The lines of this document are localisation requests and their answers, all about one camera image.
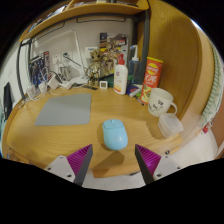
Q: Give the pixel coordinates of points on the blue spray bottle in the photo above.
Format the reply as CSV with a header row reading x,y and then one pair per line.
x,y
134,68

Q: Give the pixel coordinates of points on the light blue computer mouse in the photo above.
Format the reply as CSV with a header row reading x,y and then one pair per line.
x,y
115,135

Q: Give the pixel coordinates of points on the colourful printed box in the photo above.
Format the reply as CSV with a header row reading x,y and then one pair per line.
x,y
111,43

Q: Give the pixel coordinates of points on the white wall box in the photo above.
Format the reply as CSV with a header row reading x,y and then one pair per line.
x,y
91,52

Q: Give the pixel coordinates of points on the flat black strip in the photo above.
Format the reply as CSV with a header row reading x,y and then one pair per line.
x,y
90,87

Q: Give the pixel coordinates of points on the white power adapter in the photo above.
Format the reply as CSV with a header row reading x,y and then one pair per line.
x,y
53,81

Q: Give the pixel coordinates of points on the black backpack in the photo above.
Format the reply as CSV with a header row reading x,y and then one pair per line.
x,y
8,100

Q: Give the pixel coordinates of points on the grey mouse pad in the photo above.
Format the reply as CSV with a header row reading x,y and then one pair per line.
x,y
65,110

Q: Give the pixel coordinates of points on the red yellow chips can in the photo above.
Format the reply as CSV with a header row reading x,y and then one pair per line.
x,y
151,80

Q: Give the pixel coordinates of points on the dark green box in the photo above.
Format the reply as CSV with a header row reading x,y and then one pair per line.
x,y
110,79

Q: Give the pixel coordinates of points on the white red-capped lotion bottle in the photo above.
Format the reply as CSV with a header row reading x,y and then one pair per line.
x,y
120,80

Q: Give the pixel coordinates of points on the clear plastic container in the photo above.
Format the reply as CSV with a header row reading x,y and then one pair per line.
x,y
170,125

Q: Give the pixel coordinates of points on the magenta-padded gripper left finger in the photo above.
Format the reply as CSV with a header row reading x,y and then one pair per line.
x,y
61,166

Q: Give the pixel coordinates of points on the white wall socket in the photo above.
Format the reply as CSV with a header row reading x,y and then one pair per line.
x,y
57,59
67,56

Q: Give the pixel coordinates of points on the white mug with face print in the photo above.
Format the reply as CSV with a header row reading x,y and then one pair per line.
x,y
160,101

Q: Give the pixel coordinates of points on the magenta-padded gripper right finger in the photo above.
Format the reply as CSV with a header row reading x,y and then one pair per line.
x,y
165,166

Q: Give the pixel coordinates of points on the brown tree-creature figurine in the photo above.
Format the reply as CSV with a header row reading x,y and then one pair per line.
x,y
94,68

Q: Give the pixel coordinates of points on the blue robot model box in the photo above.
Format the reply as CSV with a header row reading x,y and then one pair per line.
x,y
38,68

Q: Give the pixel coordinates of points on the green striped white cloth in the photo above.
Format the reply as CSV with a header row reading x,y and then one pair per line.
x,y
213,96

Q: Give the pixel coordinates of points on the white desk lamp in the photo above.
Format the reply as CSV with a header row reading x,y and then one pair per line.
x,y
80,80

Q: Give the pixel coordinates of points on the blue white small pack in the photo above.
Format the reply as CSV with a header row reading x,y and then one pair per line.
x,y
134,90

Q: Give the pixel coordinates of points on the small white cube clock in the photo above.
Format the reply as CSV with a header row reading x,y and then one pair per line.
x,y
103,84

